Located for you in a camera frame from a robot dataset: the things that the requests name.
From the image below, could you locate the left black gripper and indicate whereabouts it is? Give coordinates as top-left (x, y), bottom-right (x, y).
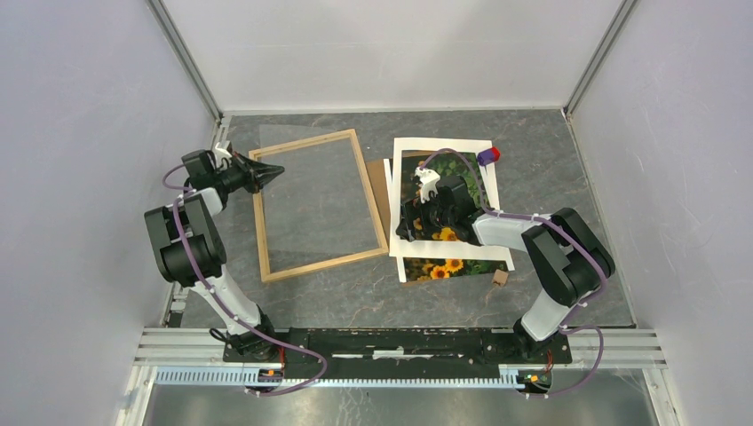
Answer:
top-left (213, 153), bottom-right (284, 195)

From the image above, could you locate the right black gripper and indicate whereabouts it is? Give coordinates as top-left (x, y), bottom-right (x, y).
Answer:
top-left (396, 190), bottom-right (456, 241)

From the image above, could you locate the wooden picture frame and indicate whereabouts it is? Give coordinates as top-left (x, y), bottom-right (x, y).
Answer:
top-left (249, 129), bottom-right (388, 283)

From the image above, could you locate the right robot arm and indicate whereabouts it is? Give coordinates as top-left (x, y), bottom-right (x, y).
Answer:
top-left (394, 176), bottom-right (616, 362)

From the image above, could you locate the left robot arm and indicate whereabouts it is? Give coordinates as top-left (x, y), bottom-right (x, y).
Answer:
top-left (144, 149), bottom-right (285, 362)

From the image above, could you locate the sunflower photo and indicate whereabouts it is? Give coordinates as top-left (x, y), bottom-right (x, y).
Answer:
top-left (400, 151), bottom-right (510, 282)

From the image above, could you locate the white mat board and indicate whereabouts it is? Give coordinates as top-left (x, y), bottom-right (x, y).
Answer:
top-left (388, 137), bottom-right (515, 271)

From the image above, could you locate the white paper sheet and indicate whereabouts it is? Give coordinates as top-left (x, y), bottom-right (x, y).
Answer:
top-left (383, 159), bottom-right (408, 285)

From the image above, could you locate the brown backing board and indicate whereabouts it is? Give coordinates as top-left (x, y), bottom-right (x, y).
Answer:
top-left (366, 159), bottom-right (392, 239)

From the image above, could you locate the small brown cube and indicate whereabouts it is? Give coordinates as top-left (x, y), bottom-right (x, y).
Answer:
top-left (492, 269), bottom-right (509, 287)

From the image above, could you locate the purple and red block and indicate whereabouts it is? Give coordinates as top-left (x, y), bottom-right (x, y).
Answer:
top-left (476, 147), bottom-right (501, 168)

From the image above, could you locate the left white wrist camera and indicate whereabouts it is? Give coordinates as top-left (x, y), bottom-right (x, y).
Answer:
top-left (211, 140), bottom-right (233, 170)

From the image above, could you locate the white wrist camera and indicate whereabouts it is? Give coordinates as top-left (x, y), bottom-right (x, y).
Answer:
top-left (211, 140), bottom-right (233, 170)
top-left (415, 166), bottom-right (440, 203)

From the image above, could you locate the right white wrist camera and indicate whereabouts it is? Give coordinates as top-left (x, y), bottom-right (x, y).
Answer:
top-left (415, 166), bottom-right (440, 203)

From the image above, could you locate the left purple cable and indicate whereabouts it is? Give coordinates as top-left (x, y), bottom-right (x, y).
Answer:
top-left (162, 164), bottom-right (329, 398)

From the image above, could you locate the purple cable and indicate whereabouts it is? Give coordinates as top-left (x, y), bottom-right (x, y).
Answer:
top-left (422, 147), bottom-right (607, 399)
top-left (162, 164), bottom-right (329, 398)

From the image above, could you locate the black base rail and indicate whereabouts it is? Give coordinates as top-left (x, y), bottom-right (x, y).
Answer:
top-left (223, 327), bottom-right (573, 380)

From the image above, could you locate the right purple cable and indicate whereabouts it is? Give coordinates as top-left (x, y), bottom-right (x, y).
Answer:
top-left (422, 147), bottom-right (607, 399)

